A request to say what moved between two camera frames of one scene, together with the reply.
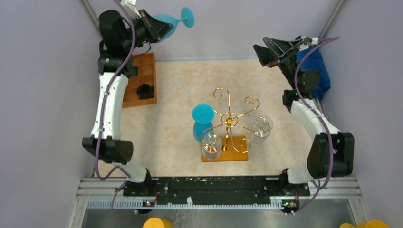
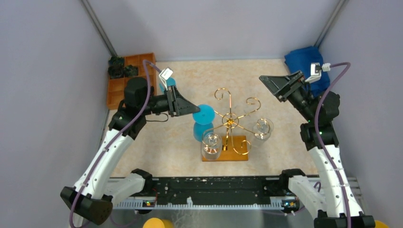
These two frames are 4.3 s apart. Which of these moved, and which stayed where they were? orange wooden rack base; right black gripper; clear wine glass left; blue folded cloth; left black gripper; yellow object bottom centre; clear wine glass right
Moved: right black gripper; left black gripper
Stayed: yellow object bottom centre; clear wine glass left; blue folded cloth; orange wooden rack base; clear wine glass right
